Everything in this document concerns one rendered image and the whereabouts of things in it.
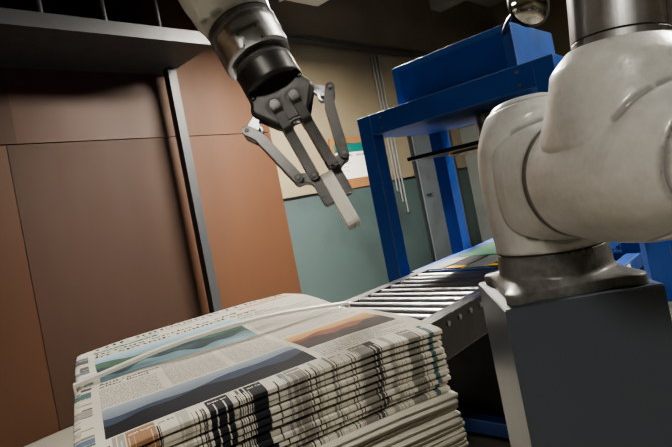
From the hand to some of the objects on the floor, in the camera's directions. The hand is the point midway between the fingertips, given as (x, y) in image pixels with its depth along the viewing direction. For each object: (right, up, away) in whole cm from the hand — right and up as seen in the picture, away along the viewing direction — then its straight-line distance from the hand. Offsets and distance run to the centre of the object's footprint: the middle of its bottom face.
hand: (340, 200), depth 60 cm
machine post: (+45, -114, +186) cm, 223 cm away
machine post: (+147, -93, +169) cm, 243 cm away
